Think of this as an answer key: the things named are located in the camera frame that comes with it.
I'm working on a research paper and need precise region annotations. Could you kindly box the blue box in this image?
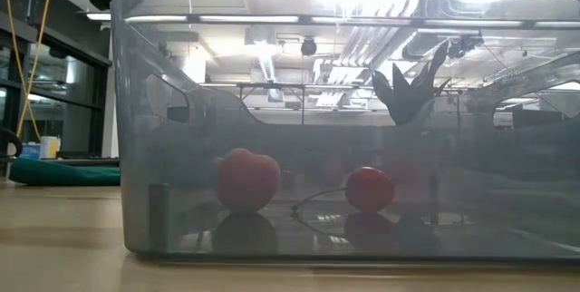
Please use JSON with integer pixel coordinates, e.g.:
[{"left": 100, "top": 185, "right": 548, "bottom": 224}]
[{"left": 20, "top": 142, "right": 43, "bottom": 161}]

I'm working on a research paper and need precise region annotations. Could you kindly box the grey translucent plastic tupperware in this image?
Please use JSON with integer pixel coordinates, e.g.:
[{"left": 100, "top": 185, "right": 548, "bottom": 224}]
[{"left": 110, "top": 0, "right": 580, "bottom": 266}]

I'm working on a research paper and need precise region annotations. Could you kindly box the yellow cable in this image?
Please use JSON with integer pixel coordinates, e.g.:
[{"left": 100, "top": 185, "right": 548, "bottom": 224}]
[{"left": 0, "top": 0, "right": 56, "bottom": 141}]

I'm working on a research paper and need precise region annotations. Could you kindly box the black curved cable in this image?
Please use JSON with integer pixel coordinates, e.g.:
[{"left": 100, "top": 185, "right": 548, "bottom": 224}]
[{"left": 0, "top": 127, "right": 24, "bottom": 160}]

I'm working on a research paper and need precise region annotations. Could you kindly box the black round camera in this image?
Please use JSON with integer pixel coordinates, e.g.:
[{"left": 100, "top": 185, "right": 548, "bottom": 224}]
[{"left": 300, "top": 37, "right": 318, "bottom": 56}]

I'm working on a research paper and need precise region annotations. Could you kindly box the black metal rig frame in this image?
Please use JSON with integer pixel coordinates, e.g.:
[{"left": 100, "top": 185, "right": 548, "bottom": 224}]
[{"left": 44, "top": 157, "right": 121, "bottom": 168}]

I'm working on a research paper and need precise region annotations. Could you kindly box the red toy cherry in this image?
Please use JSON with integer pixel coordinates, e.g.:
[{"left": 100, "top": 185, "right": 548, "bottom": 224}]
[{"left": 289, "top": 166, "right": 396, "bottom": 238}]

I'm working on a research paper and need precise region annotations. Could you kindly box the white cup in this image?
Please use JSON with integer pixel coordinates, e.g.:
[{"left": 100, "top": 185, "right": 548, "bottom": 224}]
[{"left": 39, "top": 135, "right": 62, "bottom": 161}]

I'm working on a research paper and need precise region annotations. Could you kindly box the snake plant in white pot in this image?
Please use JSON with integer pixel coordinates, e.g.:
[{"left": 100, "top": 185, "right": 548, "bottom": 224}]
[{"left": 370, "top": 40, "right": 452, "bottom": 128}]

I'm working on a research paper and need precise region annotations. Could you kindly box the dark green cloth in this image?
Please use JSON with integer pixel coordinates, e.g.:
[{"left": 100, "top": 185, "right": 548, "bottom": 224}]
[{"left": 7, "top": 158, "right": 121, "bottom": 188}]

